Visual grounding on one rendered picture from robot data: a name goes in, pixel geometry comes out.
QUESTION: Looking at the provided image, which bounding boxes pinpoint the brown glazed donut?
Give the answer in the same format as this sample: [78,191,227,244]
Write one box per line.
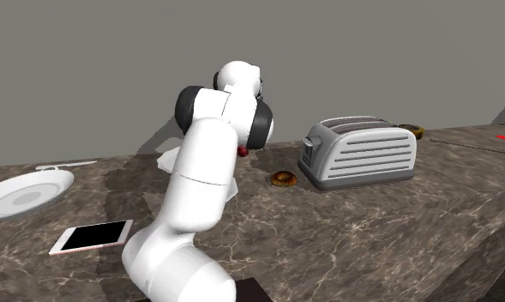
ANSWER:
[397,124,426,141]
[269,170,298,189]

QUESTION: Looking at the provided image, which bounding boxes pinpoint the white utensil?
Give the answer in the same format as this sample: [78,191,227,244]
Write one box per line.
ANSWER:
[34,160,98,172]

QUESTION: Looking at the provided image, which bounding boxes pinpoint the white round plate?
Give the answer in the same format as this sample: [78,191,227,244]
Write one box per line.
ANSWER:
[0,169,75,226]

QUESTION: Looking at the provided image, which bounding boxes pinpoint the silver toaster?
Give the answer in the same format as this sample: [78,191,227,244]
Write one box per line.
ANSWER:
[297,115,418,191]

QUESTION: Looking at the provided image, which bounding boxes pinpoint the white tablet with black screen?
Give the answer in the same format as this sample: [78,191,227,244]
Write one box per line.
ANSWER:
[47,219,135,257]

